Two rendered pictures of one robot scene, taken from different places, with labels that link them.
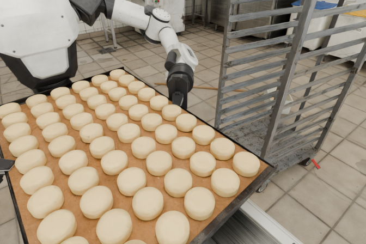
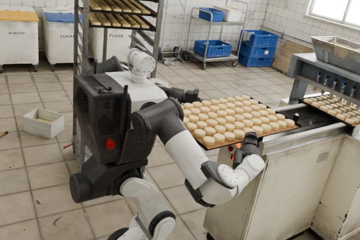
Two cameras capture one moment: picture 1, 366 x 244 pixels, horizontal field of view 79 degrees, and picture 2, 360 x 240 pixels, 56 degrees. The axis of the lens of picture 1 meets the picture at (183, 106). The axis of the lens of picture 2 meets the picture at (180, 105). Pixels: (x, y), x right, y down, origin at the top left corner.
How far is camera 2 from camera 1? 1.79 m
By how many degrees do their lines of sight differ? 73
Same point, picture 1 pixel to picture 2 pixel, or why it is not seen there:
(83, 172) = (254, 120)
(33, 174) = (256, 128)
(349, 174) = not seen: hidden behind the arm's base
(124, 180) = (256, 114)
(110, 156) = (246, 115)
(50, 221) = (273, 125)
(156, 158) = (246, 108)
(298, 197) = (151, 165)
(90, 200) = (265, 119)
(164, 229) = (271, 111)
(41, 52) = not seen: hidden behind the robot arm
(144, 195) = (262, 112)
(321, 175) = not seen: hidden behind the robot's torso
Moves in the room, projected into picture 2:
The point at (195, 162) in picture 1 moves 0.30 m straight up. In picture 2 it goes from (247, 103) to (260, 48)
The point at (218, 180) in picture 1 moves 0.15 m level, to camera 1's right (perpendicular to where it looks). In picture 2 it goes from (254, 102) to (253, 92)
